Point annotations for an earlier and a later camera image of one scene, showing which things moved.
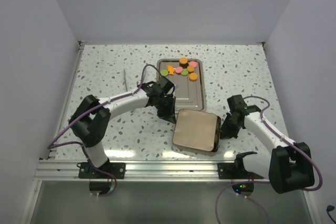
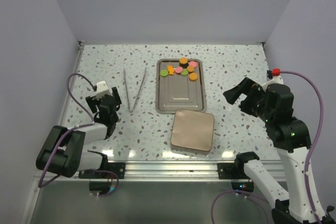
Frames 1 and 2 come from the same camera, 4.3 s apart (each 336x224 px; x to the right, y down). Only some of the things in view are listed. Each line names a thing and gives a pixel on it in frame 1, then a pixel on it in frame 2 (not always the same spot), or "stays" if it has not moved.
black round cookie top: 184,66 stays
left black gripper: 169,115 to 91,102
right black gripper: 225,132 to 247,86
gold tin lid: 196,129 stays
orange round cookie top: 183,60 stays
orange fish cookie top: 170,69 stays
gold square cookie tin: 217,135 to 175,148
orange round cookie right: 190,68 stays
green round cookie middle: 185,73 stays
